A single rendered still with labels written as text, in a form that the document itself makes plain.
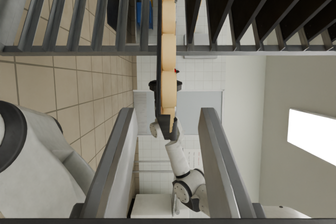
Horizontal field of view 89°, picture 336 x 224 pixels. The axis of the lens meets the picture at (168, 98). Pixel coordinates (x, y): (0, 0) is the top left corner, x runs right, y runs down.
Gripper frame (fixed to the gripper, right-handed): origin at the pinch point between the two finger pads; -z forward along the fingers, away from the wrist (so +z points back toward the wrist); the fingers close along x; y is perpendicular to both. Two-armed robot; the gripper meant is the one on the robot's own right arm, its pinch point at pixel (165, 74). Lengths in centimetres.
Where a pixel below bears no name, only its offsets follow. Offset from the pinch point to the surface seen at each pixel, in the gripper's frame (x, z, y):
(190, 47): 9.7, -8.1, -8.3
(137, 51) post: -11.0, -6.9, -7.4
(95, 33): -27.6, -12.8, -11.5
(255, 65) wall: 197, 93, -315
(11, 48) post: -60, -8, -8
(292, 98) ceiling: 222, 121, -209
